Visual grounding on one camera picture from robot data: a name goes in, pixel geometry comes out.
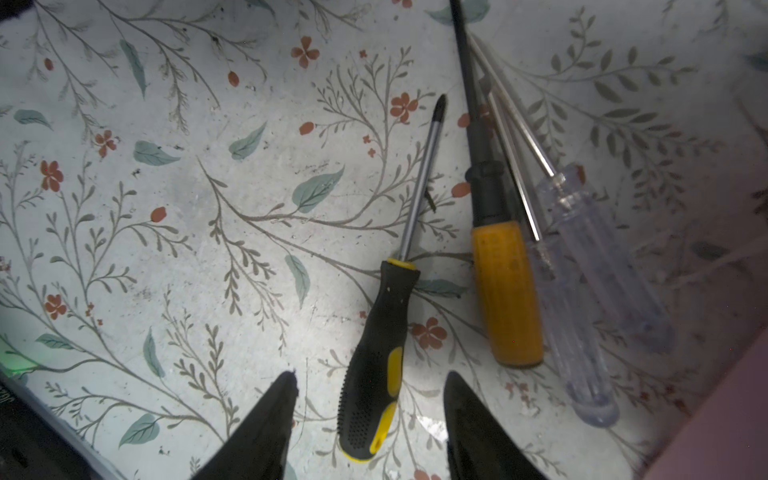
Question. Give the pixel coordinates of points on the pink tool box base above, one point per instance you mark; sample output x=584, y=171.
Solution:
x=727, y=436

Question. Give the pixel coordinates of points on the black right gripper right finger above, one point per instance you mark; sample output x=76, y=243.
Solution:
x=477, y=445

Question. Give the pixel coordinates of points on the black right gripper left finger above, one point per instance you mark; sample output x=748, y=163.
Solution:
x=258, y=448

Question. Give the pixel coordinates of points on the black yellow grip screwdriver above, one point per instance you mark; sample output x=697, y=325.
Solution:
x=373, y=380

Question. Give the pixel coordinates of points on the yellow handled screwdriver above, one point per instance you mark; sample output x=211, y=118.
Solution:
x=503, y=273

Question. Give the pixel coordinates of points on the clear handled screwdriver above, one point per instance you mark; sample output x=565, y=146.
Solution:
x=606, y=263
x=566, y=323

